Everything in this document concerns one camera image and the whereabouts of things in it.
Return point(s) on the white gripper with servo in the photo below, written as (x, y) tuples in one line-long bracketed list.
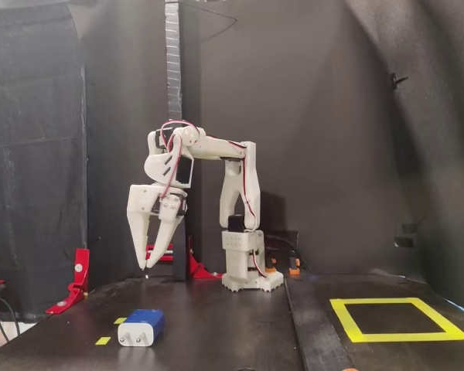
[(140, 201)]

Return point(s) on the blue and white charger block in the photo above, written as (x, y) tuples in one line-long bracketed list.
[(144, 317)]

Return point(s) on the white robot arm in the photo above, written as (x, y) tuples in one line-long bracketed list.
[(216, 148)]

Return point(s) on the red metal corner clamp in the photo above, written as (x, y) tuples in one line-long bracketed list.
[(81, 270), (199, 270)]

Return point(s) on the small yellow tape marker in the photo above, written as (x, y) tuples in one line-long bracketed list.
[(103, 341), (119, 320)]

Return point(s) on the orange and black spring clamp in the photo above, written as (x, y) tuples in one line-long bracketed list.
[(294, 271), (271, 270)]

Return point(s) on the black fabric curtain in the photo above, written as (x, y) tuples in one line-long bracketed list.
[(38, 154)]

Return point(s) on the long black flat strip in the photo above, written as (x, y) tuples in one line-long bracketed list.
[(313, 332)]

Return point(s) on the yellow tape square outline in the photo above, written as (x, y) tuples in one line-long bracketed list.
[(410, 336)]

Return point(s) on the small black wall clip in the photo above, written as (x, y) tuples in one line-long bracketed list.
[(394, 80)]

